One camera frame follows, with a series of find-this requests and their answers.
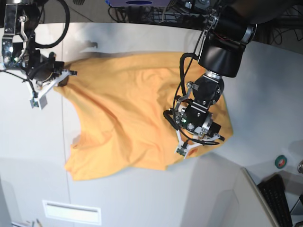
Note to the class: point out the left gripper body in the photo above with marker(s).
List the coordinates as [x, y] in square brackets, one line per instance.
[209, 131]

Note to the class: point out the yellow t-shirt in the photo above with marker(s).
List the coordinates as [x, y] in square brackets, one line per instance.
[120, 103]

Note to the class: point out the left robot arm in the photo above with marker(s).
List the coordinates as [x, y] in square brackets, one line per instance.
[229, 27]

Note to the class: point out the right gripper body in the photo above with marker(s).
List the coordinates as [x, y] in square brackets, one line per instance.
[41, 68]

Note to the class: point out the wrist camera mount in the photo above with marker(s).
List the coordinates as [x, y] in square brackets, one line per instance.
[39, 89]
[187, 144]

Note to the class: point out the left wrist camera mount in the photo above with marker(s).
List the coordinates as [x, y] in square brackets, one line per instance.
[187, 144]

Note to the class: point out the white table slot plate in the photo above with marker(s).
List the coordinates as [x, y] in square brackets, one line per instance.
[72, 213]

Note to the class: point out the black keyboard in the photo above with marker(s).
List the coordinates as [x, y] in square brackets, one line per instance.
[273, 191]

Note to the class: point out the green tape roll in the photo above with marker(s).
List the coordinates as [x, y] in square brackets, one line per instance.
[280, 161]

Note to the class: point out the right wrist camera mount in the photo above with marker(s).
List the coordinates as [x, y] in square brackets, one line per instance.
[39, 89]

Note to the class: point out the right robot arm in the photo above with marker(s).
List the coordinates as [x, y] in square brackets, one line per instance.
[19, 49]

